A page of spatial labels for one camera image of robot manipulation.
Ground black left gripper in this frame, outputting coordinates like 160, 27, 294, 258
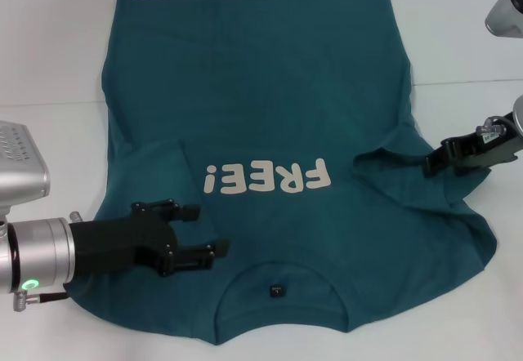
67, 198, 231, 277

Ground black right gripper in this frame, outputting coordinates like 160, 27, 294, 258
422, 110, 523, 179

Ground teal t-shirt with FREE print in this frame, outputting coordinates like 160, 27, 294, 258
67, 0, 500, 336

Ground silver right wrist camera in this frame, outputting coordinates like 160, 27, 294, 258
484, 0, 523, 38

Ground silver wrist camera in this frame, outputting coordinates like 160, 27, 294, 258
0, 120, 52, 225
484, 0, 523, 38

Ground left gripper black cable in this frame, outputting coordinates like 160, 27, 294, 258
11, 290, 71, 313

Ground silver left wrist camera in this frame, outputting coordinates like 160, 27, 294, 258
0, 120, 52, 225

